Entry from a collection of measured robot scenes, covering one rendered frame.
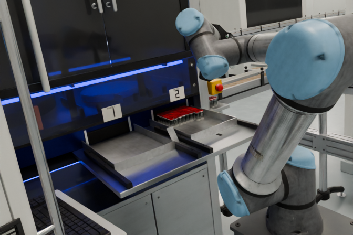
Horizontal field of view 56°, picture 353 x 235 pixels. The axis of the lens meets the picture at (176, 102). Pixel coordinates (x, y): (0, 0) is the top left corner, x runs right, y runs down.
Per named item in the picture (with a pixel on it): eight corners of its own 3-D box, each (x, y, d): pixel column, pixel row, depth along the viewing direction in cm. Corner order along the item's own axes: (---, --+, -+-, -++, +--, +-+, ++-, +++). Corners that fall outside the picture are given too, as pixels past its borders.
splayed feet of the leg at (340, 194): (294, 222, 214) (294, 203, 211) (338, 191, 240) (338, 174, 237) (305, 227, 208) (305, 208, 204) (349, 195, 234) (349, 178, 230)
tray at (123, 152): (82, 148, 145) (81, 140, 144) (135, 130, 158) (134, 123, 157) (115, 173, 117) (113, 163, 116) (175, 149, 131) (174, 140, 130)
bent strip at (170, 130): (168, 141, 140) (166, 128, 138) (174, 139, 141) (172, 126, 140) (187, 150, 128) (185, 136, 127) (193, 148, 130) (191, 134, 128)
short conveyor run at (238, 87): (200, 114, 182) (197, 86, 177) (183, 109, 194) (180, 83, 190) (281, 86, 217) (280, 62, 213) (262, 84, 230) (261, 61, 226)
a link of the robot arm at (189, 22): (179, 41, 87) (168, 15, 90) (197, 53, 97) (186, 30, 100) (205, 24, 85) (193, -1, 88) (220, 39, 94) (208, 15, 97)
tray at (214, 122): (149, 125, 163) (148, 118, 162) (191, 111, 176) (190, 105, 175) (191, 142, 135) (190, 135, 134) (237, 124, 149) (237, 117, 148)
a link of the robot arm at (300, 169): (326, 196, 87) (326, 148, 83) (286, 213, 82) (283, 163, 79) (294, 178, 98) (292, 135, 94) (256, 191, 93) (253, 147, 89)
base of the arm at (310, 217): (334, 223, 91) (334, 191, 88) (301, 251, 83) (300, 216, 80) (287, 202, 103) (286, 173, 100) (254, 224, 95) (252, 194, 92)
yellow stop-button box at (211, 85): (204, 93, 177) (202, 80, 175) (214, 90, 181) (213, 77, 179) (213, 95, 171) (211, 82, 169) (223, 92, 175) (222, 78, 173)
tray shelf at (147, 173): (72, 156, 143) (71, 151, 142) (199, 112, 179) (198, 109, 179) (121, 198, 104) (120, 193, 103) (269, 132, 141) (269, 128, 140)
